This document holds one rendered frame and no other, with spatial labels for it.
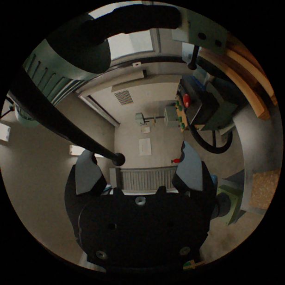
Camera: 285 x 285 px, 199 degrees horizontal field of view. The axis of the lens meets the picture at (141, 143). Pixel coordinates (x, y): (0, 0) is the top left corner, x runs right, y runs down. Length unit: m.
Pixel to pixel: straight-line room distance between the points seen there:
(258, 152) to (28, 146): 1.80
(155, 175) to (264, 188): 2.89
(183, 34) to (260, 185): 0.26
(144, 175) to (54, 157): 2.65
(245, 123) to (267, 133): 0.06
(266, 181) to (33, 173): 1.80
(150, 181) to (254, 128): 2.97
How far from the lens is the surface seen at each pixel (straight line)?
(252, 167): 0.22
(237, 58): 0.18
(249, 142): 0.22
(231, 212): 0.69
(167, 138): 3.03
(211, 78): 0.22
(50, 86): 0.15
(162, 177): 2.97
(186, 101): 0.19
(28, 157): 1.60
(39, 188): 1.69
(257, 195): 0.21
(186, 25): 0.15
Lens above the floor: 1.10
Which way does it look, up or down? 10 degrees up
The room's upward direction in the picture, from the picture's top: 95 degrees counter-clockwise
